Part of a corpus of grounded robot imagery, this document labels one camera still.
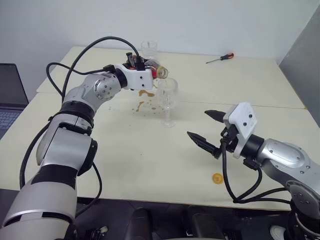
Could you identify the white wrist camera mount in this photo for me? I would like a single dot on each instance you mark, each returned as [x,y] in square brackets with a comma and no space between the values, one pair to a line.
[138,78]
[243,120]

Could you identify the clear bottle with dark drink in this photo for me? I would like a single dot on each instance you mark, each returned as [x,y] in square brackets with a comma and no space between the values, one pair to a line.
[160,71]

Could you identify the brown drink spill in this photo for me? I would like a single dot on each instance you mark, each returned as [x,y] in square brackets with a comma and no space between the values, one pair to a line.
[143,93]

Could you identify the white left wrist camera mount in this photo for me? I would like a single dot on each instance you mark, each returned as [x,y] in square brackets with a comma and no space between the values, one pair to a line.
[138,78]

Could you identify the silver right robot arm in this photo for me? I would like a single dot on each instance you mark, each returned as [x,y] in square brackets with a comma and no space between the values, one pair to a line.
[285,157]

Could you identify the grey partition panel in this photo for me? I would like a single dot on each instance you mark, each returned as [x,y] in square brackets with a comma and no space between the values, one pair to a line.
[302,65]

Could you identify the dark laptop computer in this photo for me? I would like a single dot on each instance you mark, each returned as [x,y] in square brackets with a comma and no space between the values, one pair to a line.
[10,97]

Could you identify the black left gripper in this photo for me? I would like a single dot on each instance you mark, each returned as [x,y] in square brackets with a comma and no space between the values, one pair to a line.
[132,62]

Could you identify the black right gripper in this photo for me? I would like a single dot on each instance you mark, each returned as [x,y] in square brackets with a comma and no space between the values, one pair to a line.
[230,138]

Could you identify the clear wine glass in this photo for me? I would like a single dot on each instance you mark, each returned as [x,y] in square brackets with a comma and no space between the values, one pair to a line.
[170,90]

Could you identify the white shoe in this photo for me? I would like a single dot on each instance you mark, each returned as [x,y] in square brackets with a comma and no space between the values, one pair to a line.
[277,232]

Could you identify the clear glass tumbler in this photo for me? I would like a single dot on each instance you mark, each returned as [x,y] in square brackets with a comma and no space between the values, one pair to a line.
[150,48]

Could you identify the yellow bottle cap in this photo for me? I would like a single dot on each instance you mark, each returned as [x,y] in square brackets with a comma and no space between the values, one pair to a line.
[217,179]

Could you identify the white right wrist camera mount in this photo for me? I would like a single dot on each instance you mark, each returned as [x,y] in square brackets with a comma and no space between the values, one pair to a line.
[243,120]

